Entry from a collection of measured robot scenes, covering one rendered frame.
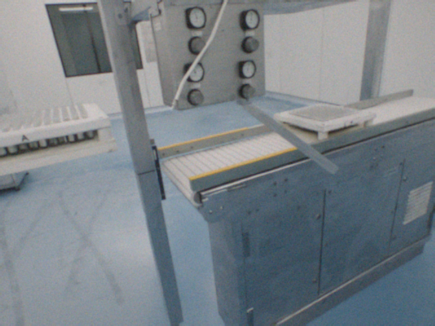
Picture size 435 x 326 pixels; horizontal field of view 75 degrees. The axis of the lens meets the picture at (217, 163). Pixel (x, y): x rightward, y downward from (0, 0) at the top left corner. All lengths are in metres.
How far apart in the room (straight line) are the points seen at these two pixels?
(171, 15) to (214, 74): 0.14
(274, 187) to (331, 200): 0.34
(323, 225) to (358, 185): 0.21
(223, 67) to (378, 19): 0.99
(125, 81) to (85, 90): 5.04
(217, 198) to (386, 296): 1.13
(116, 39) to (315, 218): 0.87
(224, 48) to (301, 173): 0.45
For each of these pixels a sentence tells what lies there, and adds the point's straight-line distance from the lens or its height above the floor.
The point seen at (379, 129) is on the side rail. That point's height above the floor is 0.85.
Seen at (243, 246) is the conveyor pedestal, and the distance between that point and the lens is 0.93.
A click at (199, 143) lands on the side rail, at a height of 0.85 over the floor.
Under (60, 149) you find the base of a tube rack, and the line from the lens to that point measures 0.64.
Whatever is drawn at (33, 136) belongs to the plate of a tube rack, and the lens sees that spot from 0.62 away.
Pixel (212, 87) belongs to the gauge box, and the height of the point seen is 1.08.
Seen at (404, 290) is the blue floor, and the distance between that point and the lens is 1.74.
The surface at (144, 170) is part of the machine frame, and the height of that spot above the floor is 0.80.
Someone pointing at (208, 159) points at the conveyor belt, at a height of 0.83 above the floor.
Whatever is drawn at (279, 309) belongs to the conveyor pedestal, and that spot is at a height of 0.20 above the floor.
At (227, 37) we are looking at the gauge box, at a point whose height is 1.17.
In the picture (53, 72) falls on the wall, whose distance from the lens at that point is 5.93.
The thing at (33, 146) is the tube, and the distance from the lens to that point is 0.67.
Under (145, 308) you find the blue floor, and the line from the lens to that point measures 1.60.
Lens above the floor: 1.16
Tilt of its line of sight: 23 degrees down
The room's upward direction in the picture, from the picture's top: 5 degrees counter-clockwise
